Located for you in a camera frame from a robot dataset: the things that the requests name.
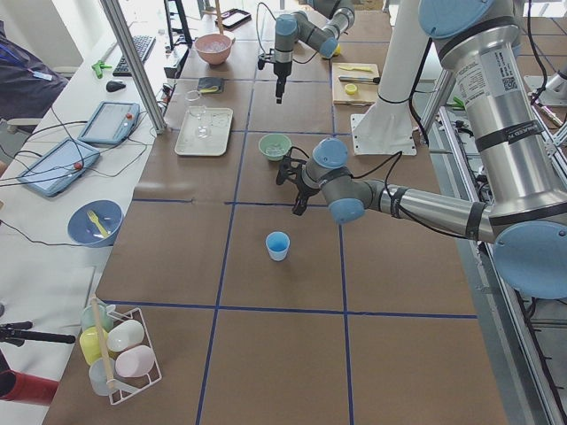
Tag black tripod handle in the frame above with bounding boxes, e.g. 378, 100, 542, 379
1, 321, 76, 347

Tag yellow plastic cup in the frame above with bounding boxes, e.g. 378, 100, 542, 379
79, 326, 102, 366

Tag half lemon slice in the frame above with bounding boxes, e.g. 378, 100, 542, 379
344, 83, 358, 96

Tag wooden cutting board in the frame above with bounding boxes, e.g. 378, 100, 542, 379
331, 63, 380, 105

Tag yellow plastic fork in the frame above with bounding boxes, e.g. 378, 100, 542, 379
87, 210, 110, 238

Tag near blue teach pendant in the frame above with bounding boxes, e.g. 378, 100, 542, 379
17, 138, 100, 197

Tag clear plastic cup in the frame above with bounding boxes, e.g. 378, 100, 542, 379
89, 358, 117, 396

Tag green clamp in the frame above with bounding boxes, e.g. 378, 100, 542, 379
91, 59, 113, 79

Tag aluminium frame post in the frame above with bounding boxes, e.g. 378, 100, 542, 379
101, 0, 167, 135

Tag clear glass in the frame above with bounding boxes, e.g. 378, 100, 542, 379
189, 105, 211, 138

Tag white plastic cup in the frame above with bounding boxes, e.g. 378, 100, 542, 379
106, 320, 145, 352

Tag cream bear tray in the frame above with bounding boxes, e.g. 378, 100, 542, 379
174, 106, 233, 157

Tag yellow sponge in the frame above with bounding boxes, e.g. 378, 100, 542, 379
198, 86, 220, 94

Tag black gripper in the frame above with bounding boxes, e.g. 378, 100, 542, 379
274, 62, 291, 104
292, 171, 320, 216

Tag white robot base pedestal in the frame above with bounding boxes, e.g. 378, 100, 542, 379
352, 0, 431, 156

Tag light blue plastic cup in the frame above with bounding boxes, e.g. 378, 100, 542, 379
265, 231, 291, 261

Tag seated person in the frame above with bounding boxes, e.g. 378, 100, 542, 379
1, 21, 68, 120

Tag wooden rack handle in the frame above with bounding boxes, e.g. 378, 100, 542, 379
90, 297, 115, 392

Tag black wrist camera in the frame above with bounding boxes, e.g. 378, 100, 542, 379
257, 50, 274, 70

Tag green bowl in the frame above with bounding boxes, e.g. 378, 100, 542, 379
259, 134, 292, 161

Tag blue bowl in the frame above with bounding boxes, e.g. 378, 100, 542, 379
67, 199, 123, 248

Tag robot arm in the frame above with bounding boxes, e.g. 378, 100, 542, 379
267, 0, 355, 104
276, 1, 566, 299

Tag pink bowl with ice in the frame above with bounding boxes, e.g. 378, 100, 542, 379
194, 34, 232, 66

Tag clear ice cubes pile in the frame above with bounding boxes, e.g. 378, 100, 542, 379
266, 143, 286, 160

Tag black keyboard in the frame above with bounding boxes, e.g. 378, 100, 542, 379
112, 35, 157, 77

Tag white wire cup rack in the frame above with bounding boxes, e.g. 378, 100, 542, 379
89, 299, 162, 406

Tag blue teach pendant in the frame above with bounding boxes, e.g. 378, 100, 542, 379
17, 138, 100, 197
78, 102, 141, 146

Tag steel muddler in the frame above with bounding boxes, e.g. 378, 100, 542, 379
338, 75, 380, 85

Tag far blue teach pendant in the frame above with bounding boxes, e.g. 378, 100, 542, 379
78, 102, 141, 146

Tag pink plastic cup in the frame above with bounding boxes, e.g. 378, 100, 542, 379
115, 345, 155, 377

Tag red cylinder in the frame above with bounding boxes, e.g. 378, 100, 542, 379
1, 370, 58, 406

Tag yellow plastic knife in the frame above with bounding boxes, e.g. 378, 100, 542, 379
338, 66, 374, 73

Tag green plastic cup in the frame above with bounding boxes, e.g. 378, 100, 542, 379
81, 305, 113, 332

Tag black tray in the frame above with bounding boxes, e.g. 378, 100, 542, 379
221, 8, 252, 30

